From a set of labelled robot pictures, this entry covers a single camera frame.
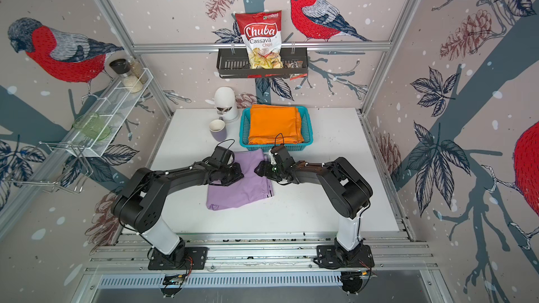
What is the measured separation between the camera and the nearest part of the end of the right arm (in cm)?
73

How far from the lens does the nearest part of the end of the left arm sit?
0.74 meters

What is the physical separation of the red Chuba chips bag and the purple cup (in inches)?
13.5

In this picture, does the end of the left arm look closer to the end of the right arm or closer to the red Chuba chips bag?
the end of the right arm

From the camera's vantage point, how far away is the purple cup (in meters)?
1.03

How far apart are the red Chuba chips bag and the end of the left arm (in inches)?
14.6

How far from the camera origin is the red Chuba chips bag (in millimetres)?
807
